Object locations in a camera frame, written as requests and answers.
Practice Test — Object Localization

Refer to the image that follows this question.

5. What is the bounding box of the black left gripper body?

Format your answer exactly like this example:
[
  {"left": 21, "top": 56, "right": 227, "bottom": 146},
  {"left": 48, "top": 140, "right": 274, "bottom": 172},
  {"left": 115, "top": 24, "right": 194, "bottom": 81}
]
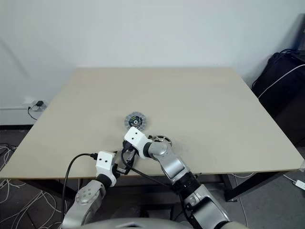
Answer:
[{"left": 112, "top": 162, "right": 121, "bottom": 179}]

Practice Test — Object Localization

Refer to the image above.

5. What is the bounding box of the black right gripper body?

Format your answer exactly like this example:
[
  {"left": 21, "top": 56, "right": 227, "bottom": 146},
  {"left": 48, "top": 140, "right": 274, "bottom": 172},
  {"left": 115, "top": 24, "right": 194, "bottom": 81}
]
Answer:
[{"left": 122, "top": 142, "right": 140, "bottom": 160}]

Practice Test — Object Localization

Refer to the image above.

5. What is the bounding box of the grey segmented motor disc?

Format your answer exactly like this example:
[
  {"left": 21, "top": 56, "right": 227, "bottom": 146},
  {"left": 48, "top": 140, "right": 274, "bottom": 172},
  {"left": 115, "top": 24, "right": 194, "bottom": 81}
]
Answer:
[{"left": 124, "top": 111, "right": 146, "bottom": 131}]

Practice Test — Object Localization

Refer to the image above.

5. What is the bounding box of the silver robot torso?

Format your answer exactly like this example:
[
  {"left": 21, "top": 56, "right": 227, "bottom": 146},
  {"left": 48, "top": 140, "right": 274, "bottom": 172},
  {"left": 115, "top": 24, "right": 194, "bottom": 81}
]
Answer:
[{"left": 78, "top": 209, "right": 231, "bottom": 229}]

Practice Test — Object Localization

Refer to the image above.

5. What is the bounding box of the beige wooden table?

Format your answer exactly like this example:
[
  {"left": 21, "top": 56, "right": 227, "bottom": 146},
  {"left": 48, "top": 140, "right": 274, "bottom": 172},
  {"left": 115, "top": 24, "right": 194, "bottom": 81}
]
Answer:
[{"left": 0, "top": 67, "right": 305, "bottom": 201}]

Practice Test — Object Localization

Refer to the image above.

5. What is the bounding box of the large black bag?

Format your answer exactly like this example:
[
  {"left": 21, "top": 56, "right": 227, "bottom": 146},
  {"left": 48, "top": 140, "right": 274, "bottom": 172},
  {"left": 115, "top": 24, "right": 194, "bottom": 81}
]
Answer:
[{"left": 252, "top": 49, "right": 305, "bottom": 146}]

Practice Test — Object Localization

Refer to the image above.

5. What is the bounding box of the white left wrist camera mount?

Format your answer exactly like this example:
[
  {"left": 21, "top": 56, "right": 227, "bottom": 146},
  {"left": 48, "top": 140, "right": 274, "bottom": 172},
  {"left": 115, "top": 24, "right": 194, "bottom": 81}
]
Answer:
[{"left": 95, "top": 150, "right": 118, "bottom": 187}]

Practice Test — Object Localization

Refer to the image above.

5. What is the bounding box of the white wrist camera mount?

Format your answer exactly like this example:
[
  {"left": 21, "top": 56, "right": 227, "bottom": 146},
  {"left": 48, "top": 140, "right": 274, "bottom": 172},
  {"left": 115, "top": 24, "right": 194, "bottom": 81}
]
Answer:
[
  {"left": 95, "top": 150, "right": 118, "bottom": 187},
  {"left": 123, "top": 127, "right": 153, "bottom": 160}
]

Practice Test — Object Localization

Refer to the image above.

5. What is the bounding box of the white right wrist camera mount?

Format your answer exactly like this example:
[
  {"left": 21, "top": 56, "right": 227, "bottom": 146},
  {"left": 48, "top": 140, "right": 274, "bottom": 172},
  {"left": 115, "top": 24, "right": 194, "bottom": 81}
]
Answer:
[{"left": 123, "top": 127, "right": 153, "bottom": 160}]

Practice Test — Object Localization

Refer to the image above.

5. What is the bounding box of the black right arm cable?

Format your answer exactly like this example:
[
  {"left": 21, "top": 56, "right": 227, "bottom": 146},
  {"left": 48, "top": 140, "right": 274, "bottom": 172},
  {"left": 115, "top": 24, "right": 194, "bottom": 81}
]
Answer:
[{"left": 121, "top": 142, "right": 174, "bottom": 189}]

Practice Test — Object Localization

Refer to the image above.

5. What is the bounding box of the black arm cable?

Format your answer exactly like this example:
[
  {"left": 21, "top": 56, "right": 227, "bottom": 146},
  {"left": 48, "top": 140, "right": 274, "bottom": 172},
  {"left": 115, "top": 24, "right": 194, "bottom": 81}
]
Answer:
[
  {"left": 62, "top": 153, "right": 99, "bottom": 220},
  {"left": 121, "top": 142, "right": 174, "bottom": 189}
]

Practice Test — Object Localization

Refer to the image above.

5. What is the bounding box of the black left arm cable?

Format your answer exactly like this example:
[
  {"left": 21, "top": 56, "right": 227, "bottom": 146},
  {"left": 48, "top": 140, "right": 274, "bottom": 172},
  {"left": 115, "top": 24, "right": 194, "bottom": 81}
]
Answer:
[{"left": 62, "top": 153, "right": 99, "bottom": 220}]

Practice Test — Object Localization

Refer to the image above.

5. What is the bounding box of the white floor cable tangle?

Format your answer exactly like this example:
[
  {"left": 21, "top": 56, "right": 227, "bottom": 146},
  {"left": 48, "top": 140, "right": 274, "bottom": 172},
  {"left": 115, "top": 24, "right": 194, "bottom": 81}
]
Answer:
[
  {"left": 0, "top": 177, "right": 66, "bottom": 229},
  {"left": 0, "top": 142, "right": 18, "bottom": 172}
]

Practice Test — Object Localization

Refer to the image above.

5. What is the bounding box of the black adapter cord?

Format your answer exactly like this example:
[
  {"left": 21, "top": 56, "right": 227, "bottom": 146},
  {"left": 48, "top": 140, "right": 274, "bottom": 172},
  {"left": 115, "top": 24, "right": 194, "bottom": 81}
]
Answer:
[{"left": 27, "top": 106, "right": 38, "bottom": 120}]

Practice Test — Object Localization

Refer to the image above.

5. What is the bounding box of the white wall power strip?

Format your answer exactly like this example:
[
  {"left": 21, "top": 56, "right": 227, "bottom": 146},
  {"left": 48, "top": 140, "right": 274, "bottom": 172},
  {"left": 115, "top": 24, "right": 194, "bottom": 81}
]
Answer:
[{"left": 22, "top": 96, "right": 48, "bottom": 111}]

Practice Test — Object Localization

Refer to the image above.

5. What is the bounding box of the white cable under table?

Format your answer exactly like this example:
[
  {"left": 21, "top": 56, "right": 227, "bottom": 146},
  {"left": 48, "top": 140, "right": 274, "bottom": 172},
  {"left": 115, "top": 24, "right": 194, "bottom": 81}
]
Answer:
[{"left": 232, "top": 171, "right": 257, "bottom": 179}]

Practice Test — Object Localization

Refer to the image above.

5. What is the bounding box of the white wall cable trunking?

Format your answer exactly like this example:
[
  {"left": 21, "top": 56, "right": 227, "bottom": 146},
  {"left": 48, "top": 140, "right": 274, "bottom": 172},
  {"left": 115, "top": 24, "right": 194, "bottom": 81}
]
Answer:
[{"left": 0, "top": 106, "right": 29, "bottom": 111}]

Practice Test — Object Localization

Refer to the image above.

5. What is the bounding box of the white cable across bag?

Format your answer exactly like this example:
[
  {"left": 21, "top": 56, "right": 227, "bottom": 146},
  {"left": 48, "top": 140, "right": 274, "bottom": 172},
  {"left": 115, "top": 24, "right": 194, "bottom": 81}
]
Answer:
[{"left": 258, "top": 63, "right": 305, "bottom": 99}]

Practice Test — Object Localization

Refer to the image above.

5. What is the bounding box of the thin black cable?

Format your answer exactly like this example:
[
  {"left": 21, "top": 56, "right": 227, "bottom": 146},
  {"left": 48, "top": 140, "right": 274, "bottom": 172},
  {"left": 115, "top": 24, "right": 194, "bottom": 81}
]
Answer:
[{"left": 278, "top": 48, "right": 305, "bottom": 58}]

